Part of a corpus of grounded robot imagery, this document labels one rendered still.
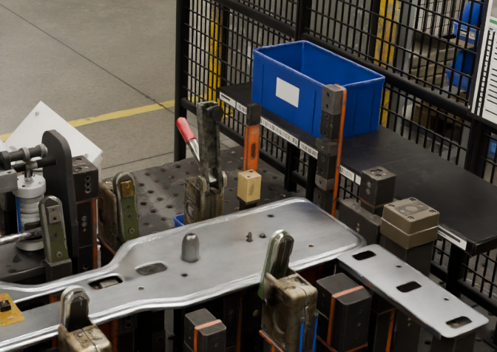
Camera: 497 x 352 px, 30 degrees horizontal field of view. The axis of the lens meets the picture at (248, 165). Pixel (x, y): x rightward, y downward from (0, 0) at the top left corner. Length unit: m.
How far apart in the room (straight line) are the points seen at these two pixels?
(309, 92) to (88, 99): 3.13
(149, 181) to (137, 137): 2.03
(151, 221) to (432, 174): 0.78
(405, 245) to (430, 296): 0.16
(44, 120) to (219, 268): 0.90
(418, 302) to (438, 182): 0.42
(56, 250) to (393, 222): 0.61
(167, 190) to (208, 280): 0.98
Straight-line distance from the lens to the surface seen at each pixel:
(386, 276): 1.65
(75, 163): 1.73
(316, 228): 1.77
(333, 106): 1.90
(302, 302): 1.50
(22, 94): 5.21
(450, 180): 1.96
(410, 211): 1.74
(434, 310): 1.58
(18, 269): 1.71
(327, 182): 1.98
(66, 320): 1.40
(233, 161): 2.73
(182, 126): 1.84
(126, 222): 1.73
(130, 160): 4.39
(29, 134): 2.40
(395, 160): 2.02
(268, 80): 2.20
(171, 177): 2.64
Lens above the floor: 1.85
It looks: 25 degrees down
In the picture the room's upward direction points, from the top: 3 degrees clockwise
